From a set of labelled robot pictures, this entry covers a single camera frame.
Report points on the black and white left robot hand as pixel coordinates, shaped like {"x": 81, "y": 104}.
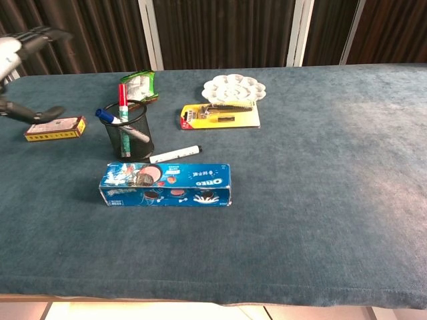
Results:
{"x": 8, "y": 55}

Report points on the black capped white marker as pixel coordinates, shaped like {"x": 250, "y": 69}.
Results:
{"x": 173, "y": 155}

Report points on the blue marker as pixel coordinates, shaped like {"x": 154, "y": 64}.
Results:
{"x": 106, "y": 115}

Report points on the red marker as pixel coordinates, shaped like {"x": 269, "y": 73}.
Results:
{"x": 122, "y": 96}

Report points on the black mesh pen holder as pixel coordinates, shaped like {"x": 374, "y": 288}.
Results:
{"x": 140, "y": 148}

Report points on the small yellow and brown box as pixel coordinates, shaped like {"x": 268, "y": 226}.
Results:
{"x": 55, "y": 130}

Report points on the green snack bag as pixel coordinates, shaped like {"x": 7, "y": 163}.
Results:
{"x": 141, "y": 86}

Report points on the blue Oreo cookie box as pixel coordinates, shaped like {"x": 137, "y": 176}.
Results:
{"x": 166, "y": 185}

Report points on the razor on yellow card pack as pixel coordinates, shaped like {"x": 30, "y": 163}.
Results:
{"x": 223, "y": 116}

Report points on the white flower-shaped paint palette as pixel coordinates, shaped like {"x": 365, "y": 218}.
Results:
{"x": 233, "y": 89}

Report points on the blue velvet tablecloth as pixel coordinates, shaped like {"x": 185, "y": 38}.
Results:
{"x": 283, "y": 200}

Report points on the white partition frame post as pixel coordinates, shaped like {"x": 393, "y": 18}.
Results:
{"x": 150, "y": 33}
{"x": 353, "y": 30}
{"x": 300, "y": 33}

